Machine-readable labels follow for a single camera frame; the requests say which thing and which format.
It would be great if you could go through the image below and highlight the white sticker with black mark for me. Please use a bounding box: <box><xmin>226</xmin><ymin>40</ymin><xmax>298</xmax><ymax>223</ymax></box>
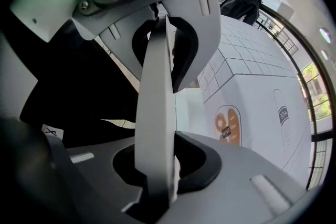
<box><xmin>41</xmin><ymin>124</ymin><xmax>65</xmax><ymax>140</ymax></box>

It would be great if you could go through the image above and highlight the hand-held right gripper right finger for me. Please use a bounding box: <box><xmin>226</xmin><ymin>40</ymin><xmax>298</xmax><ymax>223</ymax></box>
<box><xmin>43</xmin><ymin>130</ymin><xmax>312</xmax><ymax>224</ymax></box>

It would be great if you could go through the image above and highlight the black table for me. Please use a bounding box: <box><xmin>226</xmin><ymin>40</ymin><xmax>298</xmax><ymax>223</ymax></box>
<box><xmin>18</xmin><ymin>18</ymin><xmax>149</xmax><ymax>148</ymax></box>

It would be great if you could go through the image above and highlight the black metal railing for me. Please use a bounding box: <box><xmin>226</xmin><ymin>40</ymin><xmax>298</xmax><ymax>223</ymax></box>
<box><xmin>215</xmin><ymin>0</ymin><xmax>336</xmax><ymax>192</ymax></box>

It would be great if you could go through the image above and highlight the window with greenery outside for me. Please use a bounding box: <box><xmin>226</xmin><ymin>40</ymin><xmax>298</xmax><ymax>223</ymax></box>
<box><xmin>296</xmin><ymin>60</ymin><xmax>333</xmax><ymax>122</ymax></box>

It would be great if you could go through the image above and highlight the white panel with drawn tiles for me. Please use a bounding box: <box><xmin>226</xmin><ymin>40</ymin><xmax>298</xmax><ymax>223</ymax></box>
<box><xmin>174</xmin><ymin>14</ymin><xmax>313</xmax><ymax>191</ymax></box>

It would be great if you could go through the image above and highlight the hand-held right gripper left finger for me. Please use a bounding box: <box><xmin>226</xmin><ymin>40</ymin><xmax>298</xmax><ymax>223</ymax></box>
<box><xmin>71</xmin><ymin>0</ymin><xmax>222</xmax><ymax>94</ymax></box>

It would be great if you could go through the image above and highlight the grey chair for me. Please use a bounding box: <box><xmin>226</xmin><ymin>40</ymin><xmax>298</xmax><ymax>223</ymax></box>
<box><xmin>134</xmin><ymin>14</ymin><xmax>182</xmax><ymax>208</ymax></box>

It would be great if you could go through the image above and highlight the black jacket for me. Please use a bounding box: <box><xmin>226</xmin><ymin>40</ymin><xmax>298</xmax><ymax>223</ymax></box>
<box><xmin>219</xmin><ymin>0</ymin><xmax>264</xmax><ymax>26</ymax></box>

